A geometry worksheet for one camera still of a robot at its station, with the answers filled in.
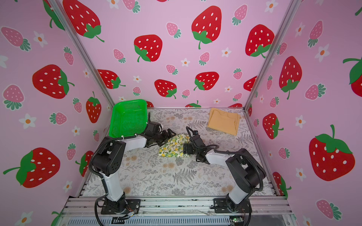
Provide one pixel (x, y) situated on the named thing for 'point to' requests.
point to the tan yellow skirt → (224, 121)
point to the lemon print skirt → (174, 147)
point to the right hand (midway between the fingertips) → (187, 146)
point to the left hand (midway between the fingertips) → (174, 137)
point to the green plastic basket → (128, 117)
